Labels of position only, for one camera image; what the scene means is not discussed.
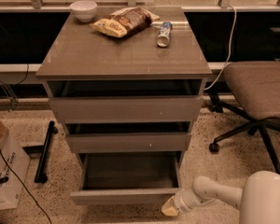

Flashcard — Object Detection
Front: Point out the grey top drawer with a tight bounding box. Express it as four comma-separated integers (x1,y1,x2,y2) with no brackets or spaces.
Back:
49,79,203,123

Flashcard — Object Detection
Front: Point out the grey middle drawer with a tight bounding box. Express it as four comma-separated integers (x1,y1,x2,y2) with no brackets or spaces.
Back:
66,121,191,153

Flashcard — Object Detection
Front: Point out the white blue can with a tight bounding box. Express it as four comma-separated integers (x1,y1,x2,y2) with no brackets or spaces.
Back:
157,21,173,48

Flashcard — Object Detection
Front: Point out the black metal stand leg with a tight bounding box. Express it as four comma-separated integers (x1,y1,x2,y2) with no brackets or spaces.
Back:
35,121,58,184

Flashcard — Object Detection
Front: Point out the black floor cable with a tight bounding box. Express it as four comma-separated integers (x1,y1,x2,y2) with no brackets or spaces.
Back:
0,129,53,224

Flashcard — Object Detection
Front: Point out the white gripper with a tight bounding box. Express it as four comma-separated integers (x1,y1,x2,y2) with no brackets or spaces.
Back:
161,189,196,217

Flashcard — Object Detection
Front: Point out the white ceramic bowl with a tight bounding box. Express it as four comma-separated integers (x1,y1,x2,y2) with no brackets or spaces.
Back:
70,0,97,22

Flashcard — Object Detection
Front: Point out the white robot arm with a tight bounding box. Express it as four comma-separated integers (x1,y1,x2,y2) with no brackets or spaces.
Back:
161,171,280,224

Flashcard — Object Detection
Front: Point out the grey bottom drawer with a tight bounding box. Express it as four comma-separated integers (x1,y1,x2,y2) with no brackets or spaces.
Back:
70,151,180,205

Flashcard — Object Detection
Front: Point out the grey drawer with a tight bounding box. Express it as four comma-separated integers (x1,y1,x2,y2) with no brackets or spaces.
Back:
66,121,191,153
49,79,203,123
70,151,180,205

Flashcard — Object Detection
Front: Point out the brown yellow chip bag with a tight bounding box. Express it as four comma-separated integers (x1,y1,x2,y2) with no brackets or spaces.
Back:
90,7,160,38

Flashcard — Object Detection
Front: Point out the white cardboard box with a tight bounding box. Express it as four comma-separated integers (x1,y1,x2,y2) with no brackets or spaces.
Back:
0,120,30,210

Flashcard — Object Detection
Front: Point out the grey drawer cabinet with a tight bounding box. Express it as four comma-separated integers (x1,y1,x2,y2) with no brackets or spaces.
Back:
35,6,213,173

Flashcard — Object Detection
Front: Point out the grey office chair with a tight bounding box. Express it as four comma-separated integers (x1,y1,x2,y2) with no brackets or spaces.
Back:
205,61,280,174

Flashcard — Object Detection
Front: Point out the white hanging cable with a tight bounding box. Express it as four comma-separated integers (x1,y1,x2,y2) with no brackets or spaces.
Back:
203,5,238,91

